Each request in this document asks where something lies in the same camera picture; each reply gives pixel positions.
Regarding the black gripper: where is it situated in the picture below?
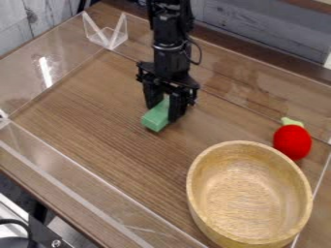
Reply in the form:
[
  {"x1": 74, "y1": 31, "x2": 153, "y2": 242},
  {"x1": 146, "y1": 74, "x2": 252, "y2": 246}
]
[{"x1": 138, "y1": 45, "x2": 201, "y2": 122}]

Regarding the green rectangular block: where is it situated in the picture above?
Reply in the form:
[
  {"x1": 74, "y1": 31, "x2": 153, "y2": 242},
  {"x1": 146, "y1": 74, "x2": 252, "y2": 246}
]
[{"x1": 142, "y1": 98, "x2": 170, "y2": 132}]

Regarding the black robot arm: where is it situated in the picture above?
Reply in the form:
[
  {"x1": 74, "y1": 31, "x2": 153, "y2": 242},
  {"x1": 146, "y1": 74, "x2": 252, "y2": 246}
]
[{"x1": 138, "y1": 0, "x2": 203, "y2": 122}]

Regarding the wooden bowl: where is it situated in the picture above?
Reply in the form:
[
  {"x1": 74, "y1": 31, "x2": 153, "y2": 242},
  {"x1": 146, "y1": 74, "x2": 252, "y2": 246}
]
[{"x1": 186, "y1": 140, "x2": 313, "y2": 248}]

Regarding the red plush strawberry toy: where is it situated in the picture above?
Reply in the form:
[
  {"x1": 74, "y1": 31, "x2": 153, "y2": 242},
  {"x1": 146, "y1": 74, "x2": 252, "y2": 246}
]
[{"x1": 273, "y1": 117, "x2": 313, "y2": 161}]

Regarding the clear acrylic corner bracket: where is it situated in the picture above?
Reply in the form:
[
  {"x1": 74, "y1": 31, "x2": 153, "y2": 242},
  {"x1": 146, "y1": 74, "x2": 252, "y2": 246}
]
[{"x1": 82, "y1": 12, "x2": 129, "y2": 50}]

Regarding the clear acrylic front wall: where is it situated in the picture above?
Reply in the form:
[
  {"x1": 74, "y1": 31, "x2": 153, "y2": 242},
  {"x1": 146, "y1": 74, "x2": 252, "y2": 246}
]
[{"x1": 0, "y1": 119, "x2": 207, "y2": 248}]

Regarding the black metal bracket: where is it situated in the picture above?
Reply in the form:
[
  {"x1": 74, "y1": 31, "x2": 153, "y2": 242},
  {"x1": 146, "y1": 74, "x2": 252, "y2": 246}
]
[{"x1": 29, "y1": 216, "x2": 74, "y2": 248}]

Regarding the black cable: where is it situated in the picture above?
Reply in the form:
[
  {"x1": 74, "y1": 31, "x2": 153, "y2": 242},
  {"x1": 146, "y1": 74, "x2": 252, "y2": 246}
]
[{"x1": 0, "y1": 218, "x2": 37, "y2": 248}]

